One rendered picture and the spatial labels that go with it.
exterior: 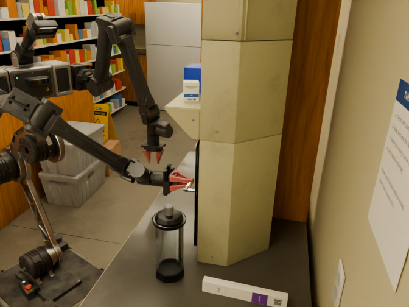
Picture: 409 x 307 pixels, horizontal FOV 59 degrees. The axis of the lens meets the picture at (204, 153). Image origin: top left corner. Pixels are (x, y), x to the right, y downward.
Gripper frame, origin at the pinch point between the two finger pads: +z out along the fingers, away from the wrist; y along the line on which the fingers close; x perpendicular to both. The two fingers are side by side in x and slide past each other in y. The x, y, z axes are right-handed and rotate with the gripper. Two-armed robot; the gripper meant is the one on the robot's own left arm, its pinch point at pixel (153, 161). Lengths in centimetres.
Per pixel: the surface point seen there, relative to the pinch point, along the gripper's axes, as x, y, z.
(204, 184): -46, 35, -16
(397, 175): -92, 75, -46
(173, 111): -46, 24, -39
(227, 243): -46, 44, 6
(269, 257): -37, 59, 16
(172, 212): -55, 26, -9
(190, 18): 442, -99, -50
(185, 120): -46, 28, -37
